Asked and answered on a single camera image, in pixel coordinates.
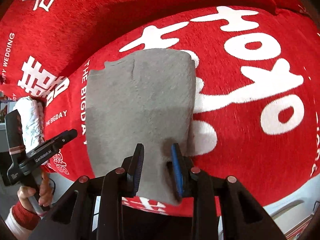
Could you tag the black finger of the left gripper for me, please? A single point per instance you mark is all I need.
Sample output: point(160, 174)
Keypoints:
point(54, 144)

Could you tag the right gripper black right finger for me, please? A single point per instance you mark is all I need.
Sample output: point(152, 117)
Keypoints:
point(217, 200)

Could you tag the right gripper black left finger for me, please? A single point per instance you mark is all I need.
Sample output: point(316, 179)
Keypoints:
point(92, 208)

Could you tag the grey knit sweater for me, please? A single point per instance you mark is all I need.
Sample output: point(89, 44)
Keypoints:
point(147, 97)

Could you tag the white floral pillow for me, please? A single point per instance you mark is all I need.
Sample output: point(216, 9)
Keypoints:
point(31, 112)

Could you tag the red printed blanket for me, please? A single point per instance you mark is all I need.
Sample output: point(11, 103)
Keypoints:
point(257, 67)

